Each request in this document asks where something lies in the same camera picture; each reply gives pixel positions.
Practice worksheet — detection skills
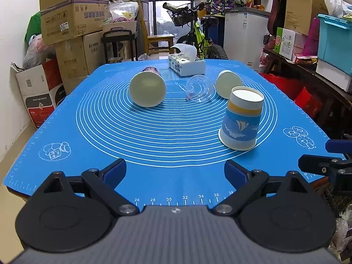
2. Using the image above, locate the tall cardboard box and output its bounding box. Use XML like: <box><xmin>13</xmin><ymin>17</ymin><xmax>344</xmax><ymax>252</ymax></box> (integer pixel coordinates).
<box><xmin>283</xmin><ymin>0</ymin><xmax>330</xmax><ymax>36</ymax></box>

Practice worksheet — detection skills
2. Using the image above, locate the green white carton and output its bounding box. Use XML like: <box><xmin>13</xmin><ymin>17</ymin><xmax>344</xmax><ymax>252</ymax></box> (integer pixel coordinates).
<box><xmin>275</xmin><ymin>27</ymin><xmax>306</xmax><ymax>61</ymax></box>

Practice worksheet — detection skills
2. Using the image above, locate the dark wooden side table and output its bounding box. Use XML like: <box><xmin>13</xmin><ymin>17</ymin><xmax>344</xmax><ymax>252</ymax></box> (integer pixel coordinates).
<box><xmin>262</xmin><ymin>48</ymin><xmax>352</xmax><ymax>144</ymax></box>

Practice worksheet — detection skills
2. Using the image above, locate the black plastic crate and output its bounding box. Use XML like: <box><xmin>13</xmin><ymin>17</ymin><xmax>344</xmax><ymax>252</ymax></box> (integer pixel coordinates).
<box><xmin>321</xmin><ymin>189</ymin><xmax>352</xmax><ymax>222</ymax></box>

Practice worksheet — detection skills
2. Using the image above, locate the large open cardboard box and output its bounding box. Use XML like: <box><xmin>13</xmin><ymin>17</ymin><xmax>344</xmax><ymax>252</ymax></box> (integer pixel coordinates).
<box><xmin>39</xmin><ymin>0</ymin><xmax>112</xmax><ymax>46</ymax></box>

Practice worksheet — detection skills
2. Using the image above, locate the translucent bag of clutter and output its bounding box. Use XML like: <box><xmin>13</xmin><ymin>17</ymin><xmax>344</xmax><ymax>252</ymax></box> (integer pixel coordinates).
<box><xmin>22</xmin><ymin>34</ymin><xmax>57</xmax><ymax>70</ymax></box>

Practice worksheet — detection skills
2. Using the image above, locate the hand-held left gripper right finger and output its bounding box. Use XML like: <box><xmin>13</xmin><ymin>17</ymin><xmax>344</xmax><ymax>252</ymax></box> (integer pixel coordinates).
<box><xmin>213</xmin><ymin>159</ymin><xmax>317</xmax><ymax>216</ymax></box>

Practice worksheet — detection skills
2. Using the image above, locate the white chest freezer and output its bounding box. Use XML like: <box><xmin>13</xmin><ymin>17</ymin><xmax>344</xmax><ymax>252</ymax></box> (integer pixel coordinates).
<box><xmin>223</xmin><ymin>7</ymin><xmax>271</xmax><ymax>64</ymax></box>

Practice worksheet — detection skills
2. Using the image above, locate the cream paper cup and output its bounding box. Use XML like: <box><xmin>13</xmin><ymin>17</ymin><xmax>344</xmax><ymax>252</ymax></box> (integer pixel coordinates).
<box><xmin>215</xmin><ymin>70</ymin><xmax>244</xmax><ymax>100</ymax></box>

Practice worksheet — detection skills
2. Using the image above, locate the white flat box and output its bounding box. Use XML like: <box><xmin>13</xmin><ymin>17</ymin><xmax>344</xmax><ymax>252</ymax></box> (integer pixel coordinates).
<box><xmin>315</xmin><ymin>59</ymin><xmax>352</xmax><ymax>93</ymax></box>

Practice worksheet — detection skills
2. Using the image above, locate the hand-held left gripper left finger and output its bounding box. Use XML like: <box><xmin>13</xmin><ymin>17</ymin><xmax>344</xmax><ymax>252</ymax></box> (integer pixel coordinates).
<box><xmin>36</xmin><ymin>158</ymin><xmax>139</xmax><ymax>216</ymax></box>

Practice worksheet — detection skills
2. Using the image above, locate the pink plastic bag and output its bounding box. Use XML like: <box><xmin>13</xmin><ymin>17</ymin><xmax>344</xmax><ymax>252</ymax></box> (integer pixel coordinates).
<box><xmin>302</xmin><ymin>18</ymin><xmax>321</xmax><ymax>56</ymax></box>

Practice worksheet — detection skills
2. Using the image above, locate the white plastic bag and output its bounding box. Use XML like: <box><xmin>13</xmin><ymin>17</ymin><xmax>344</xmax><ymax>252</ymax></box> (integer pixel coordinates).
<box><xmin>324</xmin><ymin>0</ymin><xmax>352</xmax><ymax>18</ymax></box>

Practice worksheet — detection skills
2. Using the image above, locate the brown cardboard box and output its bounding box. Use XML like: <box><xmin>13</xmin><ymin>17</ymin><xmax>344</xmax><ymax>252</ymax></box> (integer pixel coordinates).
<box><xmin>55</xmin><ymin>30</ymin><xmax>107</xmax><ymax>95</ymax></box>

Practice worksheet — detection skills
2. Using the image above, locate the blue sailboat paper cup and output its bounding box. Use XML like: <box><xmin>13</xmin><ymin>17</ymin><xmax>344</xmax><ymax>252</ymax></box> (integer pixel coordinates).
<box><xmin>218</xmin><ymin>86</ymin><xmax>265</xmax><ymax>151</ymax></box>

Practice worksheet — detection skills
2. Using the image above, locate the purple print paper cup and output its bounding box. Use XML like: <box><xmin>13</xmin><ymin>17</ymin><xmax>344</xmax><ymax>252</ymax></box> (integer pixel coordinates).
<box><xmin>128</xmin><ymin>66</ymin><xmax>167</xmax><ymax>108</ymax></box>

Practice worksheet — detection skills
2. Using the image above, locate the clear plastic cup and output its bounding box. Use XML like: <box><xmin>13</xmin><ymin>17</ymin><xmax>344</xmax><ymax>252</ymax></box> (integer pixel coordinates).
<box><xmin>185</xmin><ymin>74</ymin><xmax>212</xmax><ymax>102</ymax></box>

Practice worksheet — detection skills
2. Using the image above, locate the crumpled clear plastic bag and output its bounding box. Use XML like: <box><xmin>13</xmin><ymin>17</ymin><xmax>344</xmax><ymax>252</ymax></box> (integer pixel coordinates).
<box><xmin>328</xmin><ymin>203</ymin><xmax>352</xmax><ymax>262</ymax></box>

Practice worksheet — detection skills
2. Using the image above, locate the green bag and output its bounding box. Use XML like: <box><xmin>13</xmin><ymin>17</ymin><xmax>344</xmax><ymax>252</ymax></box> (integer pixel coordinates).
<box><xmin>24</xmin><ymin>13</ymin><xmax>42</xmax><ymax>44</ymax></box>

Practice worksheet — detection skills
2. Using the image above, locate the clear bag of packets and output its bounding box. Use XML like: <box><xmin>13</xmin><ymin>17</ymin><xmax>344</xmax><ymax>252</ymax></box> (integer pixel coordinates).
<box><xmin>109</xmin><ymin>1</ymin><xmax>139</xmax><ymax>25</ymax></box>

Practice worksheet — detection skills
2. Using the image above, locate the white blue tissue box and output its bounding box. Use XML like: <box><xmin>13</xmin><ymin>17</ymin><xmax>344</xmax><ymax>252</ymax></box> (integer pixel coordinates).
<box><xmin>168</xmin><ymin>44</ymin><xmax>206</xmax><ymax>77</ymax></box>

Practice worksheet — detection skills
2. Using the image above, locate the wooden chair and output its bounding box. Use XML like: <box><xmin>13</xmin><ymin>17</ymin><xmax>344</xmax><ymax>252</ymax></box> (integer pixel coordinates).
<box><xmin>138</xmin><ymin>2</ymin><xmax>176</xmax><ymax>56</ymax></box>

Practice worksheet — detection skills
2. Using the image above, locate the dark red guitar bag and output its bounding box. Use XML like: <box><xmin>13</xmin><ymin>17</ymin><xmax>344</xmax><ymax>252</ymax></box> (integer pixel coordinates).
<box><xmin>266</xmin><ymin>0</ymin><xmax>290</xmax><ymax>36</ymax></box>

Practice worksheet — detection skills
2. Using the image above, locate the teal plastic storage bin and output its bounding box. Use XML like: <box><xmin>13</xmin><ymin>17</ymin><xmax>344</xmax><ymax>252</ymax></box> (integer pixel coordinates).
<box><xmin>316</xmin><ymin>13</ymin><xmax>352</xmax><ymax>76</ymax></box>

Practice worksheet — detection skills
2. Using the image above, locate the white red printer box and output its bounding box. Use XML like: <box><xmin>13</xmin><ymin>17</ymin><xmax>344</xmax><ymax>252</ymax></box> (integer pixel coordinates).
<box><xmin>10</xmin><ymin>59</ymin><xmax>67</xmax><ymax>130</ymax></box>

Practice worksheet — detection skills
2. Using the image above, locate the green black bicycle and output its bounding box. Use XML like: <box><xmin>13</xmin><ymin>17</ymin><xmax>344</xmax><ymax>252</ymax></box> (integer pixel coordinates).
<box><xmin>162</xmin><ymin>2</ymin><xmax>229</xmax><ymax>60</ymax></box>

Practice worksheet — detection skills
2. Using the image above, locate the black metal cart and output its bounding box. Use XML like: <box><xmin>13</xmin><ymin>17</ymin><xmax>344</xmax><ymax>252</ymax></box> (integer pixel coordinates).
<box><xmin>101</xmin><ymin>29</ymin><xmax>138</xmax><ymax>64</ymax></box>

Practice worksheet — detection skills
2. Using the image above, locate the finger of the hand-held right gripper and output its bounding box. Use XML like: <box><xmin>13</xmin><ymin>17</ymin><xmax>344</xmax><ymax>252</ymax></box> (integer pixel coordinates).
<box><xmin>325</xmin><ymin>139</ymin><xmax>352</xmax><ymax>154</ymax></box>
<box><xmin>298</xmin><ymin>154</ymin><xmax>352</xmax><ymax>196</ymax></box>

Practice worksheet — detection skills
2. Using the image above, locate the blue silicone baking mat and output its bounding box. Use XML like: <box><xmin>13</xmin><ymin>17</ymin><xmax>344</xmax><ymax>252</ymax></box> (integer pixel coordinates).
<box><xmin>4</xmin><ymin>59</ymin><xmax>347</xmax><ymax>212</ymax></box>

